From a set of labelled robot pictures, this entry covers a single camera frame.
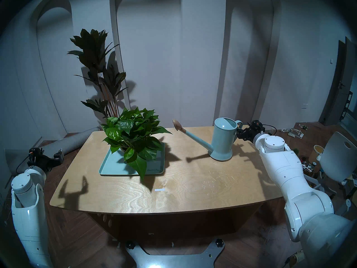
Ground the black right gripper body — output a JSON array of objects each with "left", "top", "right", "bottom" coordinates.
[{"left": 247, "top": 120, "right": 265, "bottom": 142}]

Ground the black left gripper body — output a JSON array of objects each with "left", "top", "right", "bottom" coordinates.
[{"left": 28, "top": 155, "right": 57, "bottom": 171}]

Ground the light blue watering can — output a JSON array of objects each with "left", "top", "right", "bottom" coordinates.
[{"left": 172, "top": 117, "right": 243, "bottom": 162}]

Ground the green pothos potted plant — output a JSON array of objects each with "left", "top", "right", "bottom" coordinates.
[{"left": 101, "top": 107, "right": 172, "bottom": 181}]

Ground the tall dark leafy floor plant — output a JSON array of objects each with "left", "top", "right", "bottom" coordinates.
[{"left": 67, "top": 28, "right": 129, "bottom": 118}]

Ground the rolled grey carpet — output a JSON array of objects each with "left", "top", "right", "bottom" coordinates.
[{"left": 5, "top": 127, "right": 100, "bottom": 176}]

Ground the small floor clutter pile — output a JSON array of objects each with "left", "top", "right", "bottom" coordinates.
[{"left": 281, "top": 128, "right": 304, "bottom": 139}]

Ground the teal plastic tray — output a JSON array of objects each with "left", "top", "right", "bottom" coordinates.
[{"left": 99, "top": 142, "right": 165, "bottom": 176}]

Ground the small containers heap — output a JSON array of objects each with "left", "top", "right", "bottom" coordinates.
[{"left": 301, "top": 157, "right": 317, "bottom": 174}]

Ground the white swivel chair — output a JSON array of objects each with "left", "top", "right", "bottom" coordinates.
[{"left": 303, "top": 131, "right": 357, "bottom": 215}]

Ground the dark grey door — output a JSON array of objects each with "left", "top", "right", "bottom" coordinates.
[{"left": 319, "top": 37, "right": 357, "bottom": 126}]

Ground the grey metal robot base plate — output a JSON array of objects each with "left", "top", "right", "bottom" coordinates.
[{"left": 126, "top": 238, "right": 225, "bottom": 268}]

